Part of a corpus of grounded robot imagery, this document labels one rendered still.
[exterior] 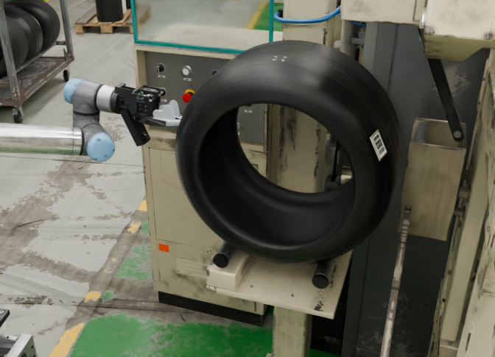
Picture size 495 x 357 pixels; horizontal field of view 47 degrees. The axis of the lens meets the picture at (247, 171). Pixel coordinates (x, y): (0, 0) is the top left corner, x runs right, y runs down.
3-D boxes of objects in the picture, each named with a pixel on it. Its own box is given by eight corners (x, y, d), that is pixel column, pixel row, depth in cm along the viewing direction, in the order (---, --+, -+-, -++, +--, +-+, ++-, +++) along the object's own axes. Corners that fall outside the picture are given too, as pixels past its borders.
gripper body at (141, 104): (150, 98, 151) (110, 88, 154) (149, 126, 156) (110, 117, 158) (163, 88, 158) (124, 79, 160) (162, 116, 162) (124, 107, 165)
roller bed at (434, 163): (401, 201, 187) (414, 116, 173) (448, 208, 182) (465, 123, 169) (395, 232, 170) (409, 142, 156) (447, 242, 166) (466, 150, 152)
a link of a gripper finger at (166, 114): (183, 110, 151) (151, 103, 153) (182, 130, 154) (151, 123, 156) (187, 106, 153) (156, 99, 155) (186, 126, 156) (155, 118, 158)
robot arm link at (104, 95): (96, 114, 159) (111, 104, 166) (111, 118, 158) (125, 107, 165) (96, 90, 156) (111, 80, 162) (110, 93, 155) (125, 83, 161)
